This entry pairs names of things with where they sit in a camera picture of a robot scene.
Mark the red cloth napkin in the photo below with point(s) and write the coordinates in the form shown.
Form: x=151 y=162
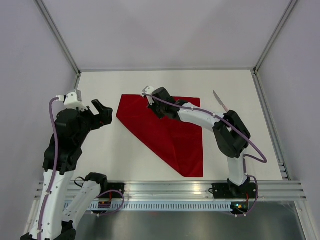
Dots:
x=178 y=144

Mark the left aluminium frame post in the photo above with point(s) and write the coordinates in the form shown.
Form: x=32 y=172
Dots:
x=43 y=9

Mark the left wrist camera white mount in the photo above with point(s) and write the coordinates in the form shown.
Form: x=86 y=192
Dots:
x=73 y=100

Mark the right aluminium frame post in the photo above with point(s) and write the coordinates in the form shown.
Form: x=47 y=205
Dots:
x=275 y=34

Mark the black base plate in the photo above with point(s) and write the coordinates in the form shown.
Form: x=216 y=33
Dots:
x=223 y=191
x=116 y=186

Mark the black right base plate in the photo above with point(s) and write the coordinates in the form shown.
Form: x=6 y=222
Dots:
x=223 y=191

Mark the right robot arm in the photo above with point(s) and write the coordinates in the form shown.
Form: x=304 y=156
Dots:
x=228 y=129

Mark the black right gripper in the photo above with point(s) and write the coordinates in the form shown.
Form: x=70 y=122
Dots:
x=152 y=107

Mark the slotted cable duct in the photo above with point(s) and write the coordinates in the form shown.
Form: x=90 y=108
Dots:
x=176 y=206

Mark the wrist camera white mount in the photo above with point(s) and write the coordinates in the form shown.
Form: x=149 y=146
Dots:
x=147 y=93
x=73 y=100

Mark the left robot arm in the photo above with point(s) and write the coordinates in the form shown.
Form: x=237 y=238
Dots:
x=71 y=127

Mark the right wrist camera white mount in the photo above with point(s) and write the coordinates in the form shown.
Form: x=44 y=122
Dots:
x=147 y=93

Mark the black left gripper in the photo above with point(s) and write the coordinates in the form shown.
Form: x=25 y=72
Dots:
x=104 y=117

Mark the aluminium frame post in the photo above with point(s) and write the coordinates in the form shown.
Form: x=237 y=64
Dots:
x=275 y=34
x=43 y=9

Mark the aluminium mounting rail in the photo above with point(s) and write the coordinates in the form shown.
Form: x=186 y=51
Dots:
x=271 y=190

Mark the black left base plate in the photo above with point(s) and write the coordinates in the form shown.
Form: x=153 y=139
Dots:
x=116 y=186

